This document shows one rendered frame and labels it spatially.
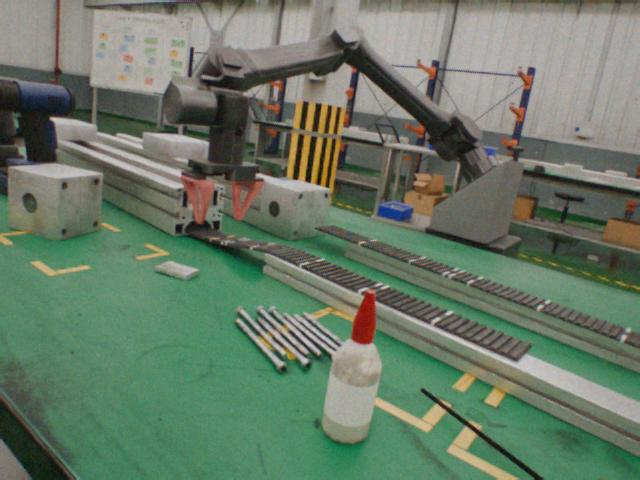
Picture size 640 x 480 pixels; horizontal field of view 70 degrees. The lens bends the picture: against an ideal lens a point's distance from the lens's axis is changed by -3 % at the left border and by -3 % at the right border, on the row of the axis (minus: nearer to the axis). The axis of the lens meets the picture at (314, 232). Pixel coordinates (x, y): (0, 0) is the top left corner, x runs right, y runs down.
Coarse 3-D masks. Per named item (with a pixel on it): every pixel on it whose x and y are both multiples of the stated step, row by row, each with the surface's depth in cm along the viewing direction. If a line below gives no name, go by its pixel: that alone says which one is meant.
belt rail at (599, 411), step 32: (320, 288) 62; (384, 320) 55; (416, 320) 52; (448, 352) 49; (480, 352) 47; (512, 384) 45; (544, 384) 43; (576, 384) 42; (576, 416) 41; (608, 416) 39
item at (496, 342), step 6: (492, 336) 49; (498, 336) 50; (504, 336) 50; (510, 336) 50; (486, 342) 48; (492, 342) 48; (498, 342) 48; (504, 342) 48; (486, 348) 47; (492, 348) 47; (498, 348) 47
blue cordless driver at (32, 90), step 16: (0, 80) 82; (16, 80) 84; (0, 96) 81; (16, 96) 83; (32, 96) 85; (48, 96) 87; (64, 96) 90; (16, 112) 85; (32, 112) 87; (48, 112) 89; (64, 112) 91; (32, 128) 88; (48, 128) 90; (32, 144) 89; (48, 144) 91; (16, 160) 89; (32, 160) 90; (48, 160) 92; (0, 176) 87; (0, 192) 89
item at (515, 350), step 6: (510, 342) 49; (516, 342) 49; (522, 342) 50; (528, 342) 49; (504, 348) 47; (510, 348) 47; (516, 348) 48; (522, 348) 47; (528, 348) 48; (504, 354) 46; (510, 354) 46; (516, 354) 46; (522, 354) 47; (516, 360) 45
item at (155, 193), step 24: (72, 144) 109; (96, 144) 115; (96, 168) 97; (120, 168) 90; (144, 168) 98; (168, 168) 94; (120, 192) 91; (144, 192) 84; (168, 192) 78; (216, 192) 84; (144, 216) 85; (168, 216) 79; (192, 216) 81; (216, 216) 84
